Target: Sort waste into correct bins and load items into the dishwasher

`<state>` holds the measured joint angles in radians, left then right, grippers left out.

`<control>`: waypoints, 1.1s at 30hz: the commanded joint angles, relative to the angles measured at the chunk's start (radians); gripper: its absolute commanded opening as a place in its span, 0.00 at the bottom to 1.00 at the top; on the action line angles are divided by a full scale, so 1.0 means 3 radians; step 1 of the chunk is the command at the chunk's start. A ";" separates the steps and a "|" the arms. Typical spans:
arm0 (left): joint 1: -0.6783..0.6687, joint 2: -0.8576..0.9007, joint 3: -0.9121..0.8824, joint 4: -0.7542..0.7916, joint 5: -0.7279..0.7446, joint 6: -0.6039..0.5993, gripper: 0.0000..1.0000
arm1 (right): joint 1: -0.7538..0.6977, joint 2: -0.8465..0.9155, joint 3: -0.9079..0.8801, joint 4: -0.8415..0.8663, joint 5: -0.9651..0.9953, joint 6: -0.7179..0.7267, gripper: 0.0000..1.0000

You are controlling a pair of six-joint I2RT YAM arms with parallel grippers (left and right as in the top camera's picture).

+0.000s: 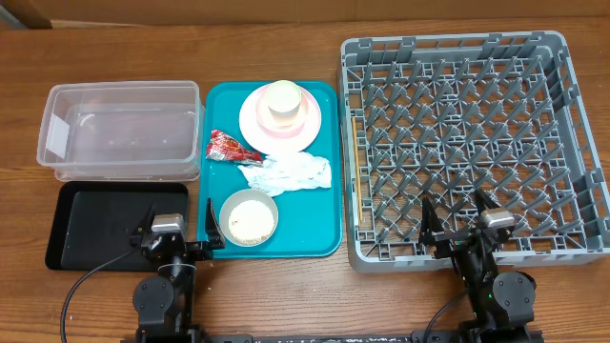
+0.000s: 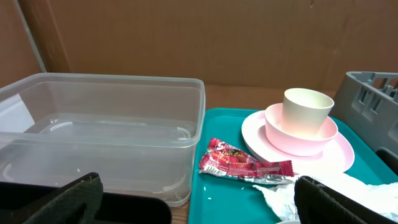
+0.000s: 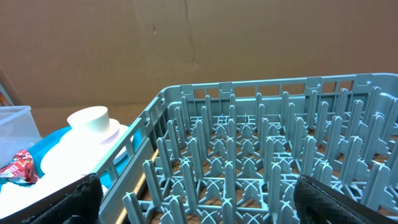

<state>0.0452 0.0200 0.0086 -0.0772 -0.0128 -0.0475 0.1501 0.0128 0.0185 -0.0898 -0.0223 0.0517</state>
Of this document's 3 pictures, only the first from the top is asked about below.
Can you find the grey bowl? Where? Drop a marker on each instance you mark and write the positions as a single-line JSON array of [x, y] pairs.
[[236, 199]]

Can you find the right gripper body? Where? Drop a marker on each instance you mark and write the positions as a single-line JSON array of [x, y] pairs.
[[452, 241]]

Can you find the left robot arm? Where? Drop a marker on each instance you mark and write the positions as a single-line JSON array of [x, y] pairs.
[[164, 302]]

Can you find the white napkin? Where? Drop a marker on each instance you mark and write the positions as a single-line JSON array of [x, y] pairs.
[[289, 172]]

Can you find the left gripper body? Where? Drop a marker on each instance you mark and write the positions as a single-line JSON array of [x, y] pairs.
[[196, 252]]

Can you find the clear plastic waste bin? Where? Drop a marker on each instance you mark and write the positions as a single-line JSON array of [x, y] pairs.
[[123, 131]]

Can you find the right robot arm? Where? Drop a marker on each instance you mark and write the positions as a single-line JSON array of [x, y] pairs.
[[502, 302]]

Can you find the red snack wrapper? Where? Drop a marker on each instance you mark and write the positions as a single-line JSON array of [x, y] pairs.
[[223, 147]]

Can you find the pink bowl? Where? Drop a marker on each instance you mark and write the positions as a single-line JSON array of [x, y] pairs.
[[265, 121]]

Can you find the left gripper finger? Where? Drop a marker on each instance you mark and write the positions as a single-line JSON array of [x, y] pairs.
[[144, 226], [215, 236]]

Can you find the white rice pile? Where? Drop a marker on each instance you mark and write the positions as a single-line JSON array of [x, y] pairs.
[[250, 223]]

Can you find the wooden chopstick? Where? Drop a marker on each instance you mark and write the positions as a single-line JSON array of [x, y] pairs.
[[358, 177]]

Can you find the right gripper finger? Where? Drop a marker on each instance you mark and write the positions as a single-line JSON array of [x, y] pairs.
[[430, 225], [484, 201]]

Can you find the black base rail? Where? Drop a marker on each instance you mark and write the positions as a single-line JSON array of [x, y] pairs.
[[413, 337]]

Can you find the grey dishwasher rack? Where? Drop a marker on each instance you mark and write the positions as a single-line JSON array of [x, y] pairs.
[[442, 115]]

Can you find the pale green cup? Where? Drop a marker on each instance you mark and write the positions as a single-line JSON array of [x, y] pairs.
[[283, 99]]

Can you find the white round plate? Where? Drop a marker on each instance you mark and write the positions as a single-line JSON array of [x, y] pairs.
[[296, 138]]

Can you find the black plastic tray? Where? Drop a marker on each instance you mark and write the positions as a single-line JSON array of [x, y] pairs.
[[95, 222]]

